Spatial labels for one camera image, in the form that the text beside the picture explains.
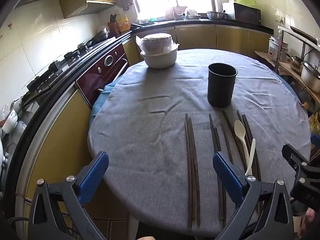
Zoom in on dark microwave oven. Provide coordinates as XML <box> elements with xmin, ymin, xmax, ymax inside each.
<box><xmin>222</xmin><ymin>2</ymin><xmax>262</xmax><ymax>25</ymax></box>

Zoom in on maroon built-in oven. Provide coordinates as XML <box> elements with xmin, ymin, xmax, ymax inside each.
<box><xmin>76</xmin><ymin>44</ymin><xmax>129</xmax><ymax>105</ymax></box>

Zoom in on green plastic basin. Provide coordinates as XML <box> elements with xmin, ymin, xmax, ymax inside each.
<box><xmin>234</xmin><ymin>0</ymin><xmax>256</xmax><ymax>7</ymax></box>

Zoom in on yellow oil bottle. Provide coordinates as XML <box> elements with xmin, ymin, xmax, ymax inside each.
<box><xmin>117</xmin><ymin>15</ymin><xmax>129</xmax><ymax>32</ymax></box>

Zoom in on metal pot with lid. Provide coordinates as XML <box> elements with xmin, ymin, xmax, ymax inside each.
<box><xmin>301</xmin><ymin>61</ymin><xmax>320</xmax><ymax>93</ymax></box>

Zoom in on white plastic spoon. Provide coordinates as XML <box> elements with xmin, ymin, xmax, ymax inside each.
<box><xmin>234</xmin><ymin>120</ymin><xmax>250</xmax><ymax>167</ymax></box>
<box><xmin>245</xmin><ymin>138</ymin><xmax>256</xmax><ymax>176</ymax></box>

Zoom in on yellow packet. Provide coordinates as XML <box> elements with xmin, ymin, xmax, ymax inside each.
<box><xmin>309</xmin><ymin>112</ymin><xmax>320</xmax><ymax>133</ymax></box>

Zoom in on bunch of wooden chopsticks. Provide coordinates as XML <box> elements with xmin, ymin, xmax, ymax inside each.
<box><xmin>184</xmin><ymin>110</ymin><xmax>262</xmax><ymax>229</ymax></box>

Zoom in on wooden knife block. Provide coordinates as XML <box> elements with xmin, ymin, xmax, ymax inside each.
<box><xmin>108</xmin><ymin>14</ymin><xmax>120</xmax><ymax>35</ymax></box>

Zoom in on white patterned bowls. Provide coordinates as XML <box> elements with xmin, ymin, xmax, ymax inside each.
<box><xmin>0</xmin><ymin>97</ymin><xmax>28</xmax><ymax>140</ymax></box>

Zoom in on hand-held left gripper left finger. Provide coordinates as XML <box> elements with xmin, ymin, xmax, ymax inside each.
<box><xmin>27</xmin><ymin>151</ymin><xmax>110</xmax><ymax>240</ymax></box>

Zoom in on white table leg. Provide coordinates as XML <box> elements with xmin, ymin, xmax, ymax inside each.
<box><xmin>127</xmin><ymin>214</ymin><xmax>140</xmax><ymax>240</ymax></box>

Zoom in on grey tablecloth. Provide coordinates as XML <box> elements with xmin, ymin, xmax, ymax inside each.
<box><xmin>87</xmin><ymin>49</ymin><xmax>312</xmax><ymax>238</ymax></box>

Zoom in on wooden cutting board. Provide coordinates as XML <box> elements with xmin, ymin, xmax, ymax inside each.
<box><xmin>172</xmin><ymin>6</ymin><xmax>188</xmax><ymax>20</ymax></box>

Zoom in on white rice cooker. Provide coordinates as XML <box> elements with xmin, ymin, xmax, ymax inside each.
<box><xmin>268</xmin><ymin>35</ymin><xmax>289</xmax><ymax>63</ymax></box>

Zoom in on black utensil holder cup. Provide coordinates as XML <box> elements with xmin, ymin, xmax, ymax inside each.
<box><xmin>207</xmin><ymin>63</ymin><xmax>238</xmax><ymax>108</ymax></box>

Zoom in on dish rack with dishes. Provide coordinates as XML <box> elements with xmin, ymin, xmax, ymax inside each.
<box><xmin>181</xmin><ymin>9</ymin><xmax>202</xmax><ymax>21</ymax></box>

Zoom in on black gas stove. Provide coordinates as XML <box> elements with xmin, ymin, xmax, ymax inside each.
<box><xmin>26</xmin><ymin>39</ymin><xmax>100</xmax><ymax>90</ymax></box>

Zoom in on metal kettle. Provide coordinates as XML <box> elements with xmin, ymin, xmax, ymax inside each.
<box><xmin>290</xmin><ymin>55</ymin><xmax>304</xmax><ymax>73</ymax></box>

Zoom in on metal mixing basin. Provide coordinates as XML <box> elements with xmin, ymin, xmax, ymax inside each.
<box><xmin>206</xmin><ymin>11</ymin><xmax>226</xmax><ymax>20</ymax></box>

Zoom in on blue table cover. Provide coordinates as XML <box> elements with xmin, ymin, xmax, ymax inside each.
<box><xmin>90</xmin><ymin>81</ymin><xmax>118</xmax><ymax>117</ymax></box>

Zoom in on metal shelf rack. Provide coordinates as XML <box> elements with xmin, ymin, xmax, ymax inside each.
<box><xmin>274</xmin><ymin>25</ymin><xmax>320</xmax><ymax>120</ymax></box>

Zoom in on yellow base cabinets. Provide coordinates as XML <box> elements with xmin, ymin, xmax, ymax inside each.
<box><xmin>15</xmin><ymin>25</ymin><xmax>273</xmax><ymax>240</ymax></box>

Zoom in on black flat appliance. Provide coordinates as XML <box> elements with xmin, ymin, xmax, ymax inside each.
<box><xmin>290</xmin><ymin>26</ymin><xmax>318</xmax><ymax>44</ymax></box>

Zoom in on person's right hand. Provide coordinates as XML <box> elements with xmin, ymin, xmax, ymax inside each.
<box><xmin>299</xmin><ymin>209</ymin><xmax>317</xmax><ymax>239</ymax></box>

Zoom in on round wall hanging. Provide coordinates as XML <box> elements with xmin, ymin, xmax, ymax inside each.
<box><xmin>115</xmin><ymin>0</ymin><xmax>133</xmax><ymax>11</ymax></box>

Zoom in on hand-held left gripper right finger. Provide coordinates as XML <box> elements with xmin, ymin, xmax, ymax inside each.
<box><xmin>212</xmin><ymin>151</ymin><xmax>294</xmax><ymax>240</ymax></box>

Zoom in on stacked metal basins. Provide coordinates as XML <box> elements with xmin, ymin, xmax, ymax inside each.
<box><xmin>96</xmin><ymin>26</ymin><xmax>111</xmax><ymax>39</ymax></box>

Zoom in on white ceramic bowl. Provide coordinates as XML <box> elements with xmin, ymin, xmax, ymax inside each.
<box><xmin>140</xmin><ymin>45</ymin><xmax>179</xmax><ymax>69</ymax></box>

